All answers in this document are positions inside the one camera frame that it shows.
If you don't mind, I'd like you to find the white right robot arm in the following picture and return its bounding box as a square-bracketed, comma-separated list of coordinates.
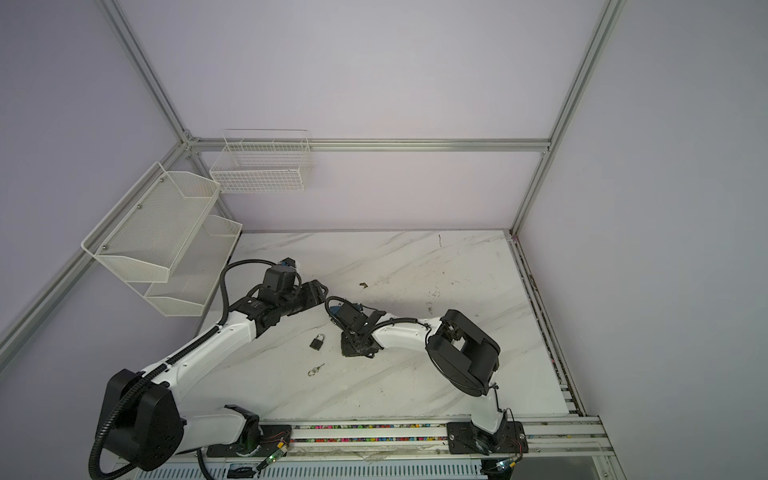
[326, 298, 529, 460]

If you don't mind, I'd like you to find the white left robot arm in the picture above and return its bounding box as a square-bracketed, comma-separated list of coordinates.
[88, 258, 328, 479]

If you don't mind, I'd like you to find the black padlock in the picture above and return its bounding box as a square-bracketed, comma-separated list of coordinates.
[310, 334, 325, 351]

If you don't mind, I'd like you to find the white mesh two-tier shelf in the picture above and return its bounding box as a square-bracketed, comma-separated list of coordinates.
[81, 163, 242, 317]

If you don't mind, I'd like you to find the white ventilated cover strip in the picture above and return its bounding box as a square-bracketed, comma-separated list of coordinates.
[128, 460, 487, 480]

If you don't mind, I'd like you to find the white wire basket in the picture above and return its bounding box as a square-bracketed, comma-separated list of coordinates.
[209, 129, 314, 194]

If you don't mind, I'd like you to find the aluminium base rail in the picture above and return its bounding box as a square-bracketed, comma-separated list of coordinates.
[127, 416, 626, 479]

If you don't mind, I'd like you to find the aluminium frame horizontal back bar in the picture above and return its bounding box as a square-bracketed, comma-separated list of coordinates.
[189, 138, 551, 153]

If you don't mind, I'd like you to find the aluminium frame left wall bar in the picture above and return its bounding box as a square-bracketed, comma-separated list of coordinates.
[1, 166, 155, 377]

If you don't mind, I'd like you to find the aluminium table edge rail right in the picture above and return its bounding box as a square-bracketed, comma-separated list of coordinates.
[507, 230, 587, 417]

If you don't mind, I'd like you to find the aluminium frame post back left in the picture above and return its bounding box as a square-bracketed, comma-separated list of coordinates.
[95, 0, 192, 144]

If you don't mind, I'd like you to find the aluminium frame post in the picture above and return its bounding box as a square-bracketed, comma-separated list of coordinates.
[510, 0, 626, 237]
[95, 0, 192, 144]

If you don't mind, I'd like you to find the aluminium frame post back right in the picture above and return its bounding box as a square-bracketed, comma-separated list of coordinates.
[510, 0, 626, 237]

